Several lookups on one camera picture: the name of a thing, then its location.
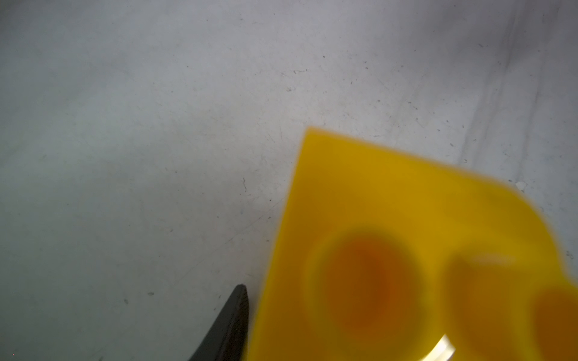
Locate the yellow curved lego brick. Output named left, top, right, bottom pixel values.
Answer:
left=246, top=128, right=577, bottom=360

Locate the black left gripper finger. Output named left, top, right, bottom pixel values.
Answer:
left=189, top=284, right=249, bottom=361

